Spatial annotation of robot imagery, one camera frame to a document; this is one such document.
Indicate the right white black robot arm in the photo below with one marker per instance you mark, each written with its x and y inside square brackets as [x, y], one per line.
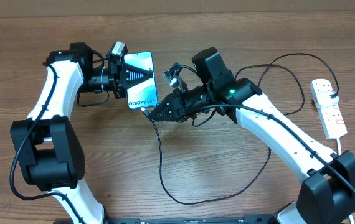
[327, 179]

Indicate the white USB charger plug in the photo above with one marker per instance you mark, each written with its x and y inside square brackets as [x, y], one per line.
[325, 99]

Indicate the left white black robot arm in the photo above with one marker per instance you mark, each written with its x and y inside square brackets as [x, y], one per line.
[48, 151]

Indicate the Samsung Galaxy smartphone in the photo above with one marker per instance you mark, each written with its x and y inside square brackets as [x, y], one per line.
[143, 95]

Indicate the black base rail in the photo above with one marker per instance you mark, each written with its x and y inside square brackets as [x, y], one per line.
[246, 219]

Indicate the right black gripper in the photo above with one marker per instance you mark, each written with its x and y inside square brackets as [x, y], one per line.
[182, 112]

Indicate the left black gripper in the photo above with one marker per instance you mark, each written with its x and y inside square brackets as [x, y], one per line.
[121, 74]

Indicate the white power strip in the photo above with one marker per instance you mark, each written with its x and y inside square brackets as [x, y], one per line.
[331, 118]

